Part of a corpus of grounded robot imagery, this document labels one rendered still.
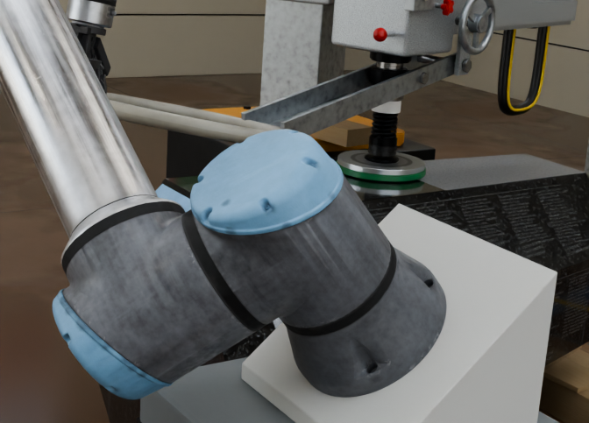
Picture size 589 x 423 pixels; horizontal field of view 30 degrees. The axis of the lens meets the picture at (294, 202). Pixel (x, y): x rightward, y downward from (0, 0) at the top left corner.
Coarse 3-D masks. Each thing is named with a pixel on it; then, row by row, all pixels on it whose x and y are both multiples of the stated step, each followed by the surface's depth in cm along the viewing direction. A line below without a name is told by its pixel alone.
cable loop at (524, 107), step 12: (504, 36) 302; (540, 36) 317; (504, 48) 302; (540, 48) 317; (504, 60) 303; (540, 60) 318; (504, 72) 304; (540, 72) 319; (504, 84) 305; (540, 84) 320; (504, 96) 306; (528, 96) 321; (504, 108) 308; (516, 108) 313; (528, 108) 316
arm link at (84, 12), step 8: (72, 0) 210; (80, 0) 208; (88, 0) 208; (72, 8) 209; (80, 8) 209; (88, 8) 208; (96, 8) 209; (104, 8) 210; (112, 8) 212; (72, 16) 209; (80, 16) 209; (88, 16) 209; (96, 16) 209; (104, 16) 210; (112, 16) 213; (80, 24) 210; (88, 24) 210; (96, 24) 209; (104, 24) 210
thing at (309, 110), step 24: (360, 72) 262; (408, 72) 258; (432, 72) 265; (288, 96) 243; (312, 96) 249; (336, 96) 256; (360, 96) 245; (384, 96) 252; (264, 120) 238; (288, 120) 227; (312, 120) 233; (336, 120) 240
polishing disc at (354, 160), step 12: (348, 156) 269; (360, 156) 270; (396, 156) 272; (408, 156) 273; (348, 168) 261; (360, 168) 259; (372, 168) 258; (384, 168) 259; (396, 168) 260; (408, 168) 260; (420, 168) 262
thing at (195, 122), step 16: (112, 96) 226; (128, 96) 230; (128, 112) 191; (144, 112) 190; (160, 112) 190; (176, 112) 234; (192, 112) 235; (208, 112) 236; (160, 128) 191; (176, 128) 190; (192, 128) 190; (208, 128) 190; (224, 128) 191; (240, 128) 193; (256, 128) 232; (272, 128) 229
